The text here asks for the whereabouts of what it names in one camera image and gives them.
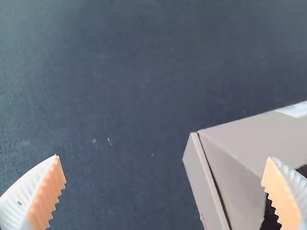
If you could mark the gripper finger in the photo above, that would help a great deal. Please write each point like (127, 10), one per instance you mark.
(287, 201)
(26, 201)

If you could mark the cardboard box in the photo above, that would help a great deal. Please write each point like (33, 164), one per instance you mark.
(235, 153)

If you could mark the black mat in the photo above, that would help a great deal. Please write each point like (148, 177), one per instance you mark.
(120, 72)

